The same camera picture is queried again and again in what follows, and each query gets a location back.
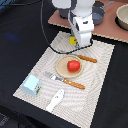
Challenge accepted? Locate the red toy tomato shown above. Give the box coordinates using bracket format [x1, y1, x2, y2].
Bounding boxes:
[67, 60, 80, 72]

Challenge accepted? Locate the light blue milk carton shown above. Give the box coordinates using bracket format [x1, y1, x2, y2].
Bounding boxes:
[21, 75, 41, 96]

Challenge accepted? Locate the grey frying pan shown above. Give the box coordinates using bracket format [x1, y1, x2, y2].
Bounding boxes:
[92, 1, 112, 25]

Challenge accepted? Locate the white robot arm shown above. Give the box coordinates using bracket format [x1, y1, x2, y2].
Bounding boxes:
[51, 0, 95, 46]

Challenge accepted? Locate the round wooden plate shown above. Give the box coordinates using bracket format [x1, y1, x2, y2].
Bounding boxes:
[55, 55, 83, 79]

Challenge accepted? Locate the woven beige placemat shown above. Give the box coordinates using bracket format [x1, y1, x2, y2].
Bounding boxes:
[12, 30, 116, 128]

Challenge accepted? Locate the white toy fish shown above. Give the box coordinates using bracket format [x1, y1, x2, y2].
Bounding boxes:
[46, 89, 65, 112]

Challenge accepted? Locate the grey cooking pot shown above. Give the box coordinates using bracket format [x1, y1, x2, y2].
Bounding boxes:
[59, 9, 69, 19]

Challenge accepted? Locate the wooden toy stove board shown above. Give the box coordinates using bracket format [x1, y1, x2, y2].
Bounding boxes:
[48, 2, 128, 43]

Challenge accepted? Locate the cream sink bowl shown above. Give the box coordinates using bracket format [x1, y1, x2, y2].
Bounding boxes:
[116, 4, 128, 31]

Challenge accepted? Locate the wooden handled toy knife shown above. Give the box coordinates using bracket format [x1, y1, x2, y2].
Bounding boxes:
[78, 55, 97, 63]

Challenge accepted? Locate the wooden handled toy fork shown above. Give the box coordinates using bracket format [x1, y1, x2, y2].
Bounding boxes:
[44, 72, 85, 90]

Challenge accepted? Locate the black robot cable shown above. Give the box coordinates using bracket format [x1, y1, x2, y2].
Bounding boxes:
[39, 0, 94, 54]

